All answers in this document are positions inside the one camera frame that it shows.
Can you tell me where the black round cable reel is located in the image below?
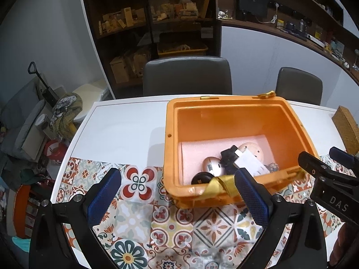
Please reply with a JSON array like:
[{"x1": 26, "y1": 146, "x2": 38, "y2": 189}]
[{"x1": 191, "y1": 173, "x2": 216, "y2": 187}]

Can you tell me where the cream cushion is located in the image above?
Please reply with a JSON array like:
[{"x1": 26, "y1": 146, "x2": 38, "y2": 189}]
[{"x1": 71, "y1": 80, "x2": 111, "y2": 124}]

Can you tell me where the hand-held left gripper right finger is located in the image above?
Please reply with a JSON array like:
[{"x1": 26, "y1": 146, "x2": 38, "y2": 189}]
[{"x1": 234, "y1": 167, "x2": 327, "y2": 269}]

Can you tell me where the red round can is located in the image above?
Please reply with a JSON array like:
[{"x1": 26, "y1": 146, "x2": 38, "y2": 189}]
[{"x1": 45, "y1": 140, "x2": 68, "y2": 164}]

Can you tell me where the black shovel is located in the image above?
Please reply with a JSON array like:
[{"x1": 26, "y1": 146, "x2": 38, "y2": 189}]
[{"x1": 27, "y1": 62, "x2": 58, "y2": 107}]

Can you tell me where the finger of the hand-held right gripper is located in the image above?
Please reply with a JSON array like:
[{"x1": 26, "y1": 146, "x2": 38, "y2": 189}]
[
  {"x1": 329, "y1": 146, "x2": 359, "y2": 171},
  {"x1": 298, "y1": 151, "x2": 337, "y2": 185}
]

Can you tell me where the grey chair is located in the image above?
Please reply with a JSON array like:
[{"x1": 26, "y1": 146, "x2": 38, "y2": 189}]
[
  {"x1": 275, "y1": 67, "x2": 323, "y2": 105},
  {"x1": 143, "y1": 57, "x2": 233, "y2": 96}
]

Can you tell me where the patterned crumpled cloth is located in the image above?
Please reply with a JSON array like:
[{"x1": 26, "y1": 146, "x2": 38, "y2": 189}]
[{"x1": 50, "y1": 91, "x2": 83, "y2": 141}]

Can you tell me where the grey sofa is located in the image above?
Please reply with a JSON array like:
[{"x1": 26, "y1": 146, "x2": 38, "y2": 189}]
[{"x1": 0, "y1": 78, "x2": 57, "y2": 160}]

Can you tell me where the white power adapter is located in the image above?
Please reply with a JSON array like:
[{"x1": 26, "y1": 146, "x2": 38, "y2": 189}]
[{"x1": 234, "y1": 148, "x2": 270, "y2": 178}]

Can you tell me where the orange plastic crate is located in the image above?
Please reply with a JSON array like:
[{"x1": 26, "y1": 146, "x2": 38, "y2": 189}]
[{"x1": 164, "y1": 90, "x2": 320, "y2": 209}]

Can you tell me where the pink foam liner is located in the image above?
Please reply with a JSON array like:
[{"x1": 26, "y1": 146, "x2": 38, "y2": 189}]
[{"x1": 181, "y1": 135, "x2": 279, "y2": 185}]

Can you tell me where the orange stool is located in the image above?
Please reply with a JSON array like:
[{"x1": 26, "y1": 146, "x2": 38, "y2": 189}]
[{"x1": 13, "y1": 185, "x2": 38, "y2": 239}]

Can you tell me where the silver oval case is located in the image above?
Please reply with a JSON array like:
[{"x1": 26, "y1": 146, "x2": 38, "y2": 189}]
[{"x1": 202, "y1": 157, "x2": 226, "y2": 178}]

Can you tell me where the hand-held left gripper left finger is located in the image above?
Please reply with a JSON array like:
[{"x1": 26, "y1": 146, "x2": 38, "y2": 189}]
[{"x1": 29, "y1": 167, "x2": 122, "y2": 269}]

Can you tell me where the tile-print tablecloth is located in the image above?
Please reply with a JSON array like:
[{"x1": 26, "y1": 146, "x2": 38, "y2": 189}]
[{"x1": 50, "y1": 98, "x2": 359, "y2": 269}]

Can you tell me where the woven wicker box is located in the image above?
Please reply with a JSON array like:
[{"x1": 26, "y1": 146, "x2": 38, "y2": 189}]
[{"x1": 332, "y1": 106, "x2": 359, "y2": 153}]

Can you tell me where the pink round device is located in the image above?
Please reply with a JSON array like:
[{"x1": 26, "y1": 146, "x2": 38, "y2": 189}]
[{"x1": 238, "y1": 142, "x2": 264, "y2": 163}]

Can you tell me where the dark wooden shelf cabinet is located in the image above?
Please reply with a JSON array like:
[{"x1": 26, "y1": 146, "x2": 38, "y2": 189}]
[{"x1": 80, "y1": 0, "x2": 222, "y2": 98}]

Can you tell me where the white charging cable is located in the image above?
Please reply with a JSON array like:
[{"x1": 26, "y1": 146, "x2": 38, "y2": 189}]
[{"x1": 256, "y1": 2, "x2": 279, "y2": 24}]

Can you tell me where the cardboard box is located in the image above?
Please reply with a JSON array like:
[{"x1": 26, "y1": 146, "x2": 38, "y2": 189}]
[{"x1": 109, "y1": 56, "x2": 127, "y2": 83}]

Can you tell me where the teal cloth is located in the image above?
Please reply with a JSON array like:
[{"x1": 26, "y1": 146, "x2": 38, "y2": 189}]
[{"x1": 11, "y1": 235, "x2": 31, "y2": 254}]

